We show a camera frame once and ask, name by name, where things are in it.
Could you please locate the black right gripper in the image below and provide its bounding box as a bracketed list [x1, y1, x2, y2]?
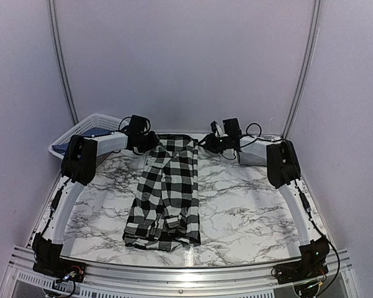
[202, 133, 231, 154]

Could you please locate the black white plaid shirt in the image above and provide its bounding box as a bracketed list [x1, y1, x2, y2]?
[122, 134, 201, 251]

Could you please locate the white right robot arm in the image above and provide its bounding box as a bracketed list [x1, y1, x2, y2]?
[199, 118, 334, 278]

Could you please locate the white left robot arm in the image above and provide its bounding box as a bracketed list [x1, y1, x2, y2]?
[32, 115, 158, 276]

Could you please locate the folded grey shirt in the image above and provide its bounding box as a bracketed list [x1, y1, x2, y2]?
[237, 144, 267, 166]

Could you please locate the white plastic basket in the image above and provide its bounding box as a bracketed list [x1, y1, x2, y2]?
[48, 114, 131, 165]

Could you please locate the blue shirt in basket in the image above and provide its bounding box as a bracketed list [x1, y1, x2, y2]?
[50, 127, 112, 156]

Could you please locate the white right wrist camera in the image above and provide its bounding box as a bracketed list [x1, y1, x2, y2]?
[210, 120, 227, 137]

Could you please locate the right aluminium corner post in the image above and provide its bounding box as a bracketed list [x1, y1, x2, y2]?
[282, 0, 323, 138]

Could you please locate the aluminium corner post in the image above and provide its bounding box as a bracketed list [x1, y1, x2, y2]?
[46, 0, 79, 125]
[282, 0, 323, 138]

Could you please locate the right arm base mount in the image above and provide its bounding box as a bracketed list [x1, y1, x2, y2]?
[271, 261, 329, 284]

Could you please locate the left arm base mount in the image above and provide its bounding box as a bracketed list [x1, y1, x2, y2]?
[32, 258, 86, 282]

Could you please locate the left aluminium corner post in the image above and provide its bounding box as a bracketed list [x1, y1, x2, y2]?
[46, 0, 79, 125]

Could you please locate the aluminium front frame rail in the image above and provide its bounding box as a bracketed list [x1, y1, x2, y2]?
[6, 245, 352, 298]

